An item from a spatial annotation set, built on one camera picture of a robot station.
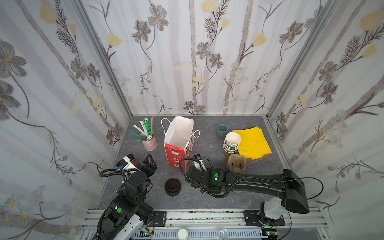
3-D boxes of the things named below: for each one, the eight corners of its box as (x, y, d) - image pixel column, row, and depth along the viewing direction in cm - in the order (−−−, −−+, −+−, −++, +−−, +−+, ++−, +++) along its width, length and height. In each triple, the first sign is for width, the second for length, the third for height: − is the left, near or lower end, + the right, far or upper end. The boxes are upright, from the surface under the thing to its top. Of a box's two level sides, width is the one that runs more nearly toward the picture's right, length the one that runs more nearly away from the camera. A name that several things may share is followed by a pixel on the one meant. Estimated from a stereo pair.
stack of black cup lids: (165, 196, 83) (163, 193, 79) (167, 181, 88) (165, 178, 84) (180, 196, 83) (179, 193, 79) (181, 181, 88) (180, 178, 84)
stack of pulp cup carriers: (227, 176, 90) (230, 170, 84) (225, 159, 97) (227, 153, 91) (244, 176, 90) (248, 171, 84) (241, 159, 97) (244, 153, 91)
